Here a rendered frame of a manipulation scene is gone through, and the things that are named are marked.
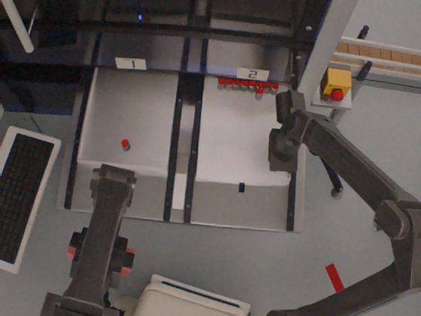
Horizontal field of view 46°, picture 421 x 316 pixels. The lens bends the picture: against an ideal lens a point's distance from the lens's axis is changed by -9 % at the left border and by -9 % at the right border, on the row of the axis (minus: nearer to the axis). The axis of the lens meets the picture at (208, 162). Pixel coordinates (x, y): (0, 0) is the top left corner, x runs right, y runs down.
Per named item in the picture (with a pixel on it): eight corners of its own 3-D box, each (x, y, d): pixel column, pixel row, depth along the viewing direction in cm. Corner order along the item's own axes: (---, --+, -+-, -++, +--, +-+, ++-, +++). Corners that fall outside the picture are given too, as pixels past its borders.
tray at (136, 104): (98, 61, 162) (97, 55, 159) (180, 66, 162) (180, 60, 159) (79, 163, 151) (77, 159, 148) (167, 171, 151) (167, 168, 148)
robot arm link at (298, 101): (296, 127, 105) (330, 134, 109) (292, 75, 109) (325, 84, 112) (265, 145, 116) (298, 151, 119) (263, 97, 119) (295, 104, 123)
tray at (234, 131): (205, 69, 162) (205, 64, 159) (289, 77, 162) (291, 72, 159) (196, 176, 151) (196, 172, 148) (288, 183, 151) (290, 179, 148)
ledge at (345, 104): (310, 67, 166) (312, 64, 164) (348, 72, 166) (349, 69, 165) (311, 105, 162) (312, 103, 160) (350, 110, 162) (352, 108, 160)
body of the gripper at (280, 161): (296, 133, 127) (302, 121, 120) (295, 174, 123) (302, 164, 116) (270, 130, 127) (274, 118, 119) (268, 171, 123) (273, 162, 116)
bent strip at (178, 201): (177, 159, 152) (177, 152, 147) (188, 160, 152) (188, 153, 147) (172, 208, 148) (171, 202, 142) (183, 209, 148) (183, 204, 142)
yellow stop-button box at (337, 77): (322, 73, 155) (327, 62, 148) (344, 76, 155) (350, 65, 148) (322, 95, 152) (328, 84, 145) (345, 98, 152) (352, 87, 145)
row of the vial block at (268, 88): (217, 84, 160) (218, 77, 156) (277, 89, 161) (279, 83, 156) (216, 90, 160) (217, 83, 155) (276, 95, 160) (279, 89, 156)
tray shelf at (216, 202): (84, 63, 164) (83, 60, 162) (304, 82, 164) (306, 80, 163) (57, 209, 148) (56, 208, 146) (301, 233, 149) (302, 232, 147)
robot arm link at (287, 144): (280, 144, 111) (307, 144, 112) (279, 113, 114) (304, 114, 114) (275, 154, 118) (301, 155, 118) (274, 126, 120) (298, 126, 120)
